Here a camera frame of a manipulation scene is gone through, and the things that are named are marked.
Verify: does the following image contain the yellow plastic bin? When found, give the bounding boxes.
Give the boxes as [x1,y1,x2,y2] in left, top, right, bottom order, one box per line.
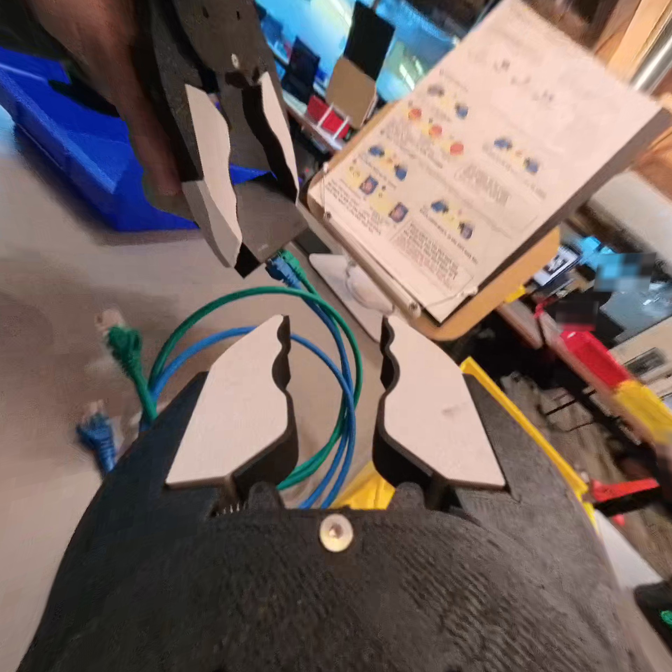
[331,357,599,531]
[614,378,672,444]

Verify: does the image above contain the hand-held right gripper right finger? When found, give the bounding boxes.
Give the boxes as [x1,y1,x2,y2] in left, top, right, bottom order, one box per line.
[372,315,508,499]

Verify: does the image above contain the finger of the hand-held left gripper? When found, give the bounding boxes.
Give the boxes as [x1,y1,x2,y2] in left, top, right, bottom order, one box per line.
[180,83,245,270]
[257,70,301,205]

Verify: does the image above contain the black monitor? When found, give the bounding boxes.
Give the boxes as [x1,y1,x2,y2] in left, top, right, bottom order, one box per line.
[344,0,396,79]

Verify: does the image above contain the blue ethernet cable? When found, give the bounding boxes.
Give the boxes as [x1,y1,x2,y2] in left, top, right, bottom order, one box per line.
[76,257,358,511]

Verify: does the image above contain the red plastic bin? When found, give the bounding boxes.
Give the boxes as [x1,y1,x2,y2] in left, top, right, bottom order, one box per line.
[559,328,631,389]

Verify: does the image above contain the instruction sheet board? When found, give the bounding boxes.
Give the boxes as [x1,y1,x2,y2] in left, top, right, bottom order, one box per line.
[307,0,672,342]

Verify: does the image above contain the white stand base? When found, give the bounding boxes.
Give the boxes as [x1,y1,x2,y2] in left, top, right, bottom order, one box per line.
[309,253,400,342]

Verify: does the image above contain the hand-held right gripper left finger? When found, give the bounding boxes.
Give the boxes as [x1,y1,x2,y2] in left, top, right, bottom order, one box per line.
[164,314,300,494]

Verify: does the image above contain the person's left hand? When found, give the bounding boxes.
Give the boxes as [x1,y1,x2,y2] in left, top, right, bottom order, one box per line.
[31,0,183,212]

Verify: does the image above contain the blue plastic bin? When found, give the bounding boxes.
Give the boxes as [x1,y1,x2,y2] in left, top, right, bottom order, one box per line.
[0,47,274,232]

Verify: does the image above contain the green ethernet cable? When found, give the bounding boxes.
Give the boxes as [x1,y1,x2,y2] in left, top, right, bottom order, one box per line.
[105,249,364,491]

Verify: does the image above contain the small red box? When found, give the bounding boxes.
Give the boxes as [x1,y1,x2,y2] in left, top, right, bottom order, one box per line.
[307,94,351,140]

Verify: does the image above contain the metal rod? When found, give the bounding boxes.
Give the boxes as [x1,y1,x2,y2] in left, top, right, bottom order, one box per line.
[629,29,672,96]

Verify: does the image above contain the cardboard box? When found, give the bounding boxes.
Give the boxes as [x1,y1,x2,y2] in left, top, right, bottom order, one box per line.
[325,55,379,129]

